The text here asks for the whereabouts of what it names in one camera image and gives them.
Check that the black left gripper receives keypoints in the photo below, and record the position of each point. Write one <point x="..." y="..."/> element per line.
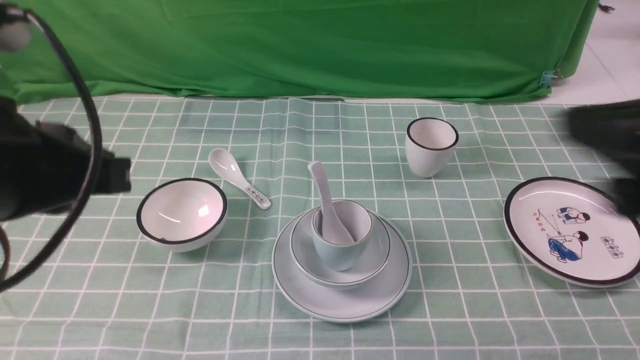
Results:
<point x="42" y="165"/>

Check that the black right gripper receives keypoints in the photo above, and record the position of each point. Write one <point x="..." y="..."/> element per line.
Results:
<point x="614" y="131"/>

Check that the pale blue bowl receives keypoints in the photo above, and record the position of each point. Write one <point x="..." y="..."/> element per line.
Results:
<point x="305" y="257"/>

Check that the pale blue cup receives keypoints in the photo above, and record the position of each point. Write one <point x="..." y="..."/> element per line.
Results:
<point x="359" y="223"/>

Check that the plain white spoon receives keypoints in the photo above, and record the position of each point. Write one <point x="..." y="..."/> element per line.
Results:
<point x="327" y="210"/>

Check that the blue clip on backdrop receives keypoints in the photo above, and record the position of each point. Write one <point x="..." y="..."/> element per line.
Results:
<point x="546" y="80"/>

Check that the cartoon plate black rim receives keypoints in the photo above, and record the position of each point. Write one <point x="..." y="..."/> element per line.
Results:
<point x="572" y="231"/>

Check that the white bowl black rim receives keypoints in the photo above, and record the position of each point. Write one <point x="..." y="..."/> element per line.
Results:
<point x="182" y="215"/>

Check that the green checked tablecloth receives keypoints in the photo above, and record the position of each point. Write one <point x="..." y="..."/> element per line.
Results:
<point x="109" y="294"/>

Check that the white cup black rim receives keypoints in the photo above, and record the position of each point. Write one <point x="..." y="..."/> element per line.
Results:
<point x="430" y="144"/>

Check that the green backdrop cloth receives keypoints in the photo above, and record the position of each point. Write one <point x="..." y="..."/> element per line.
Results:
<point x="483" y="51"/>

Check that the pale blue plate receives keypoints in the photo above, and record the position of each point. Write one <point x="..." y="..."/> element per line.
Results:
<point x="364" y="302"/>

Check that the white spoon patterned handle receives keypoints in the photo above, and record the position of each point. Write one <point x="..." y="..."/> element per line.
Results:
<point x="227" y="168"/>

